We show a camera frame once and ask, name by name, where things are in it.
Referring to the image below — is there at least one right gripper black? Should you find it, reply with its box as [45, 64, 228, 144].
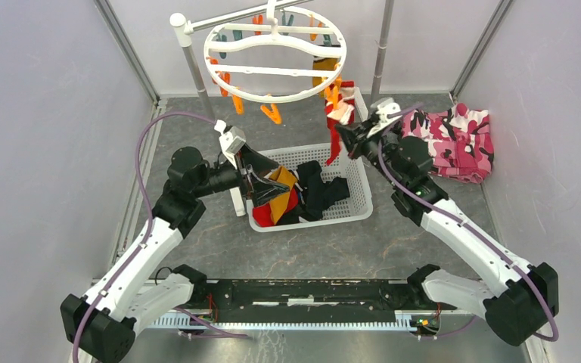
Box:
[335, 116, 404, 188]

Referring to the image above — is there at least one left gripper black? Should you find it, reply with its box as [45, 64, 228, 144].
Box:
[193, 143, 290, 207]

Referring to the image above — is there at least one red snowflake christmas sock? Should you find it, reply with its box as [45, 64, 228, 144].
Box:
[325, 80, 356, 166]

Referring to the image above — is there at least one black ankle sock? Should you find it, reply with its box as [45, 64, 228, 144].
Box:
[292, 160, 350, 222]

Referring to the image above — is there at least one mustard yellow striped sock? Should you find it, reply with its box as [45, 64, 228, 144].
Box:
[312, 57, 338, 87]

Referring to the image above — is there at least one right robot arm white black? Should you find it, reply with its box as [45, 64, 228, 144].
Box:
[335, 124, 559, 346]

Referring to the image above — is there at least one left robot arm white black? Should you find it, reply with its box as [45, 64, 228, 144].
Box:
[60, 144, 290, 362]

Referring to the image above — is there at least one white round sock hanger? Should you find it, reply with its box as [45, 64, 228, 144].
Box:
[203, 1, 348, 96]

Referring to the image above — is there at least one white plastic perforated basket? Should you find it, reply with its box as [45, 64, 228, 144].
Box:
[245, 143, 373, 233]

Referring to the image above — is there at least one orange clothes peg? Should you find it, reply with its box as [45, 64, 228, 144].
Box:
[208, 57, 232, 98]
[323, 76, 343, 111]
[260, 103, 283, 125]
[231, 92, 244, 115]

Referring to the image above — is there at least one pink camouflage garment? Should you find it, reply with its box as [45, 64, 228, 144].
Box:
[402, 103, 495, 184]

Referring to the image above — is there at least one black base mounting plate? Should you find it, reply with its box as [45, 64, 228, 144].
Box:
[183, 279, 456, 324]

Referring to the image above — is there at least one white metal drying rack stand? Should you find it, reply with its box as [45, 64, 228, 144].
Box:
[169, 0, 396, 217]

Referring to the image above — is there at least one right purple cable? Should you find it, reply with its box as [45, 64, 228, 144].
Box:
[376, 102, 560, 343]

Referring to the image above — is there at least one purple cable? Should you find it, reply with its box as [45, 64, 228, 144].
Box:
[376, 102, 560, 343]
[72, 110, 219, 363]

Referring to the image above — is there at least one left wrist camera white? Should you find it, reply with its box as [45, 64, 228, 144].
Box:
[214, 119, 246, 169]

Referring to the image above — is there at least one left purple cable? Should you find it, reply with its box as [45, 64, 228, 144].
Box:
[72, 110, 219, 363]

